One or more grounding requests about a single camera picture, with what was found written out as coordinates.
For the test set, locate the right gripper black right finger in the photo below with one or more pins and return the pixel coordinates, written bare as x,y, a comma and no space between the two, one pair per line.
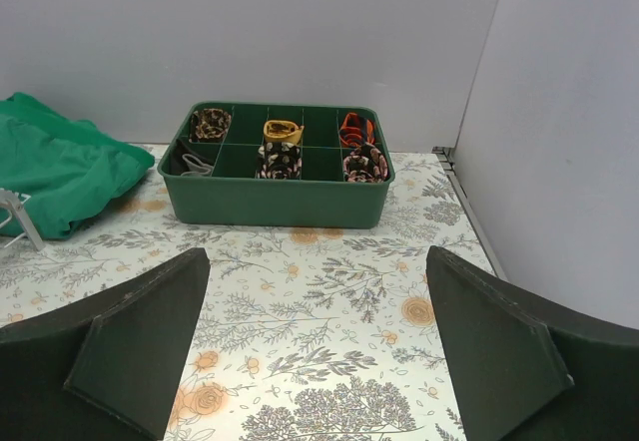
527,368

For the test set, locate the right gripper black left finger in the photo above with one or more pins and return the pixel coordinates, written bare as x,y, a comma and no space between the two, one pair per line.
106,367

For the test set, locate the green cloth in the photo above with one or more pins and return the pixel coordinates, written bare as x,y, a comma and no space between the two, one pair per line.
64,172

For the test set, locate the grey black folded sock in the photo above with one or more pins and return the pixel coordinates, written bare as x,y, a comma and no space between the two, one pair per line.
192,160

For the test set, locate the green compartment organizer box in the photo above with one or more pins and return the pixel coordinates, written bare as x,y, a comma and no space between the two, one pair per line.
320,198

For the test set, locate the leopard print rolled sock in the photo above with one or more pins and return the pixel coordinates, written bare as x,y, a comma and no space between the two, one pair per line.
209,125

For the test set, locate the black pink floral rolled sock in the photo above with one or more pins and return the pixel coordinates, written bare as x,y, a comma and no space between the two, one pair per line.
279,161

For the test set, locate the yellow rolled sock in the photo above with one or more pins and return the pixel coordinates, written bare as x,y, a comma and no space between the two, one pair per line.
282,131

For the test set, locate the orange black rolled sock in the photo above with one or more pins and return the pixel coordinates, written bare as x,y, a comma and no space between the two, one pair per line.
356,130

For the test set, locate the silver wire dish rack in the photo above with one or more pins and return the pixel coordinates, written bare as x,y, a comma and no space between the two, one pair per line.
11,203

